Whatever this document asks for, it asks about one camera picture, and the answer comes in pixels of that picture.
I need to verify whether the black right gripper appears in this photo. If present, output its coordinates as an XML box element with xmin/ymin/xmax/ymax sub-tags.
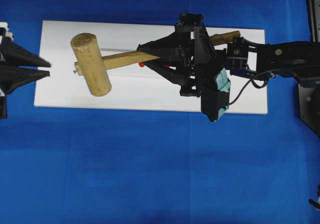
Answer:
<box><xmin>137</xmin><ymin>13</ymin><xmax>232</xmax><ymax>98</ymax></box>

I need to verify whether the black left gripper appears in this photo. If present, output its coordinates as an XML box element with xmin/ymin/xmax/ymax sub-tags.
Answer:
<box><xmin>0</xmin><ymin>22</ymin><xmax>51</xmax><ymax>119</ymax></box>

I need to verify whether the white board with red dots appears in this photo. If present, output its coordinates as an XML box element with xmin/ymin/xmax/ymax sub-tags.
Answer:
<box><xmin>33</xmin><ymin>20</ymin><xmax>269</xmax><ymax>115</ymax></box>

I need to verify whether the black camera cable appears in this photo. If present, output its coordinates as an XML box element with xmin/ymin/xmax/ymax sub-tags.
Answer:
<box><xmin>224</xmin><ymin>71</ymin><xmax>276</xmax><ymax>109</ymax></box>

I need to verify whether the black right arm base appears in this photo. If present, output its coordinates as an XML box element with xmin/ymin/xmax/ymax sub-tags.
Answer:
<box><xmin>298</xmin><ymin>0</ymin><xmax>320</xmax><ymax>136</ymax></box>

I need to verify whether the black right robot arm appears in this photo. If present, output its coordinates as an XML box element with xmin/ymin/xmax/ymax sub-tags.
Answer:
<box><xmin>137</xmin><ymin>13</ymin><xmax>320</xmax><ymax>102</ymax></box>

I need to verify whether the wooden mallet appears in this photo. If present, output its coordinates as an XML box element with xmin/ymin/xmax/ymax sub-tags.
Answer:
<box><xmin>70</xmin><ymin>31</ymin><xmax>241</xmax><ymax>97</ymax></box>

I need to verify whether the black teal wrist camera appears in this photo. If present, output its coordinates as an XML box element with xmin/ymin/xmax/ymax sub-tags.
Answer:
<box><xmin>200</xmin><ymin>67</ymin><xmax>231</xmax><ymax>122</ymax></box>

